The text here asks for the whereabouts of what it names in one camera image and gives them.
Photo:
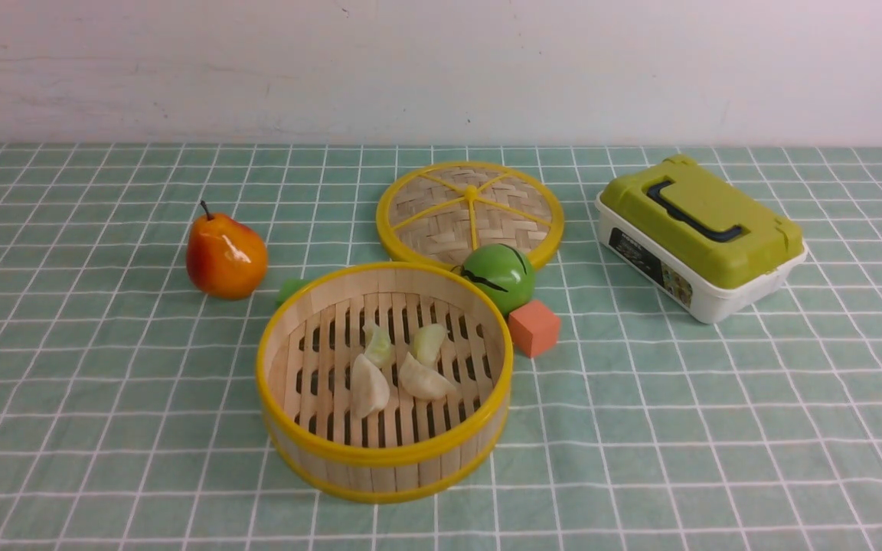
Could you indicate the pale green dumpling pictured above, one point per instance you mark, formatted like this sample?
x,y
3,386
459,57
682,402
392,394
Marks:
x,y
379,347
427,343

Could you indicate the white dumpling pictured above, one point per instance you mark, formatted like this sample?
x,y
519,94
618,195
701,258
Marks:
x,y
370,391
422,382

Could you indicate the woven bamboo steamer lid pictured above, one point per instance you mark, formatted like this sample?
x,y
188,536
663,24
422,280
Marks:
x,y
439,214

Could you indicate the bamboo steamer tray yellow rim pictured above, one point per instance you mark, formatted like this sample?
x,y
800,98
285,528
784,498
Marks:
x,y
412,448

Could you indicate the green toy ball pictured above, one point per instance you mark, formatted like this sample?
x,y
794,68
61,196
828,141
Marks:
x,y
503,273

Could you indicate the orange foam cube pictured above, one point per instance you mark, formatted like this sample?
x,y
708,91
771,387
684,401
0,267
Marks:
x,y
534,328

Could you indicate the small green block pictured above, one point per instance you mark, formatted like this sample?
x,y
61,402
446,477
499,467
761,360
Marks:
x,y
288,288

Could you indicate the orange red toy pear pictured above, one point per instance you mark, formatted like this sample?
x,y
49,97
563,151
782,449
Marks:
x,y
224,258

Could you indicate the green lidded white box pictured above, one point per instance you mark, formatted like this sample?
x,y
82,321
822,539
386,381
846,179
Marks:
x,y
702,241

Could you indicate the green checkered tablecloth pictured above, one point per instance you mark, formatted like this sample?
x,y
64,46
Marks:
x,y
129,418

